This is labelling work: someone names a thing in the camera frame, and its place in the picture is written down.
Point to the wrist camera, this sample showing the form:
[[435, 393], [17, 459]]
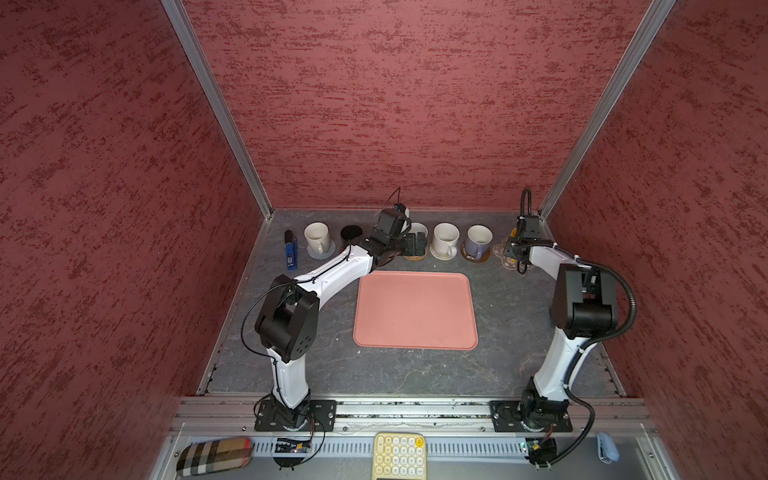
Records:
[[528, 228], [392, 224]]

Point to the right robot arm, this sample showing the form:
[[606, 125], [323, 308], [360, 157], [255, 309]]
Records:
[[583, 308]]

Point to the white mug purple handle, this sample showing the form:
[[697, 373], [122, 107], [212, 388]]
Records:
[[479, 238]]

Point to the grey round coaster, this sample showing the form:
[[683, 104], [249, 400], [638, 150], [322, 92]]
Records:
[[321, 255]]

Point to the pink flower coaster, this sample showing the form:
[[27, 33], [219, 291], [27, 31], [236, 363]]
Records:
[[507, 262]]

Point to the yellow calculator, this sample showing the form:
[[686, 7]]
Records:
[[399, 456]]

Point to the light blue patterned mug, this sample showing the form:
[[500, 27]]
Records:
[[419, 229]]

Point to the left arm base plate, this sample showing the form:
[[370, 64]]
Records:
[[272, 416]]

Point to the pink plastic tray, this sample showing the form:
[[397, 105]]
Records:
[[415, 310]]

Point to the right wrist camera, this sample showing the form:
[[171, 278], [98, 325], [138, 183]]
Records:
[[528, 228]]

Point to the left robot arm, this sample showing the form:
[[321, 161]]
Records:
[[287, 323]]

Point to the light blue small device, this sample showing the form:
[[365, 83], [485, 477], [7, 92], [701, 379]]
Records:
[[607, 449]]

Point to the cream lace round coaster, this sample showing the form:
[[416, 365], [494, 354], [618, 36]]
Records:
[[452, 254]]

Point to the blue lighter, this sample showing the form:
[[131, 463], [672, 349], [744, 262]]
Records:
[[291, 250]]

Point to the woven tan round coaster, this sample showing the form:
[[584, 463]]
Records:
[[415, 258]]

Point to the aluminium front rail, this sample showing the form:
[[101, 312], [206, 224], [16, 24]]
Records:
[[356, 415]]

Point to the glossy amber round coaster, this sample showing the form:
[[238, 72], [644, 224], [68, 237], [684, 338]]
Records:
[[486, 255]]

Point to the black mug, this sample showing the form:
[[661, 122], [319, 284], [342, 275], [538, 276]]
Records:
[[351, 233]]

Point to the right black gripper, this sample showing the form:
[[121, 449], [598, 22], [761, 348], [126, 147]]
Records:
[[509, 249]]

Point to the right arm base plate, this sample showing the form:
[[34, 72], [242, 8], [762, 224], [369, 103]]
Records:
[[507, 417]]

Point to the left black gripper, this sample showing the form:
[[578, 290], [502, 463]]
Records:
[[410, 244]]

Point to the plaid glasses case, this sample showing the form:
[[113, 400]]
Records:
[[214, 456]]

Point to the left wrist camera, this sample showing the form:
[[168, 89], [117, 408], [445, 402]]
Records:
[[392, 224]]

